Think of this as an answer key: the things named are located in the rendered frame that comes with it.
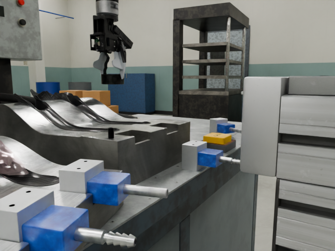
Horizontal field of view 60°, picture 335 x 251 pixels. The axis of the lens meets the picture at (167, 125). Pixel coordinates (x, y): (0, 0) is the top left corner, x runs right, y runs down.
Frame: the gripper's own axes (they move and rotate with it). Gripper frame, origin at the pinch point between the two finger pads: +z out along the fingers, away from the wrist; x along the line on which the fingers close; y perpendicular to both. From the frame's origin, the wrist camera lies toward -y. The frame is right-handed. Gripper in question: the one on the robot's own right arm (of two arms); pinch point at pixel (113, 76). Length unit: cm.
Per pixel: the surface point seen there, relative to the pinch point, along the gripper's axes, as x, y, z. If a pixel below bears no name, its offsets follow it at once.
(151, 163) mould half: 40, 34, 17
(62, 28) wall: -683, -535, -148
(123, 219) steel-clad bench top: 47, 50, 20
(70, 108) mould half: 12.6, 30.2, 8.2
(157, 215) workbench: 47, 43, 22
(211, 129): 33.1, -11.6, 17.8
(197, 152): 46, 26, 16
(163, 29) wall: -351, -586, -124
